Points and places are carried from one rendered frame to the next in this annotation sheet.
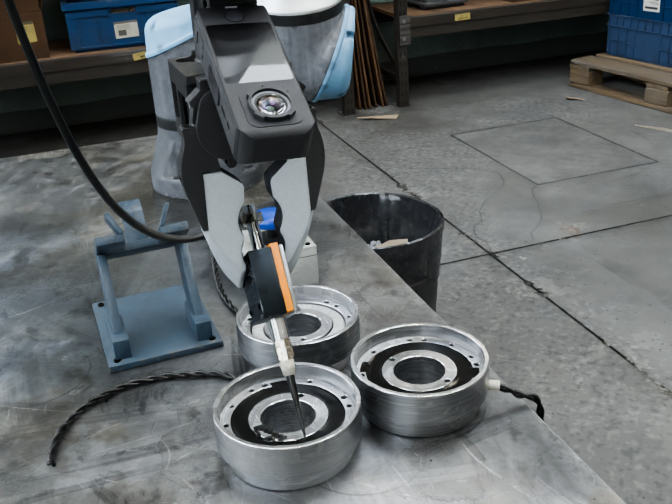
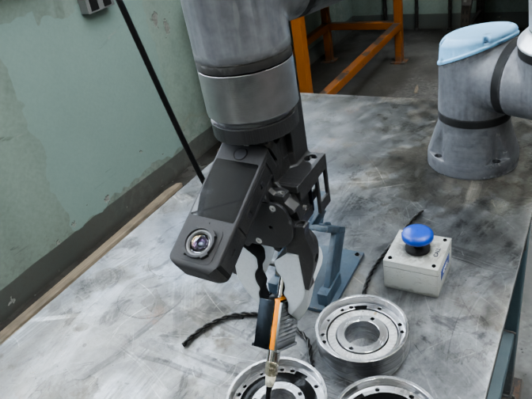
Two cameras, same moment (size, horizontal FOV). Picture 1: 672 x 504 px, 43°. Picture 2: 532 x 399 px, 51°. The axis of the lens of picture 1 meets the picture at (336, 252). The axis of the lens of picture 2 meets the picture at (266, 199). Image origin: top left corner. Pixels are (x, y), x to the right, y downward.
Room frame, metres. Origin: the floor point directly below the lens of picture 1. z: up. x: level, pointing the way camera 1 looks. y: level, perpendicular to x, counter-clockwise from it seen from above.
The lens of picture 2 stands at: (0.29, -0.27, 1.30)
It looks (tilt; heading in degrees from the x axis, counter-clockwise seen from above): 31 degrees down; 53
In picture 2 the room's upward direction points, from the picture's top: 10 degrees counter-clockwise
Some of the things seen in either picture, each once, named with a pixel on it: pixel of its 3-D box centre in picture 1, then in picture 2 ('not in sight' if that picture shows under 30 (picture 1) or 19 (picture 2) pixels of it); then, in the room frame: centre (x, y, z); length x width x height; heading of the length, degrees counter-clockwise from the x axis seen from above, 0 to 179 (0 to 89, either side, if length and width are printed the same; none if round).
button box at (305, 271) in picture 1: (273, 255); (419, 258); (0.79, 0.06, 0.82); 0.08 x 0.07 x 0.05; 18
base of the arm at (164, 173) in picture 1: (204, 144); (473, 133); (1.10, 0.17, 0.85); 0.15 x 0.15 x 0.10
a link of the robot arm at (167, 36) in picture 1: (199, 57); (480, 68); (1.10, 0.16, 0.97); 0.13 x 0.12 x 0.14; 88
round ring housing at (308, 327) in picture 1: (298, 333); (362, 338); (0.63, 0.04, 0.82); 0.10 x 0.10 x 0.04
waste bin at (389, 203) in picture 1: (374, 299); not in sight; (1.81, -0.09, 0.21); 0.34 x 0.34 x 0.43
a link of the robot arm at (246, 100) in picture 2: not in sight; (246, 87); (0.55, 0.06, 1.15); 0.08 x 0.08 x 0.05
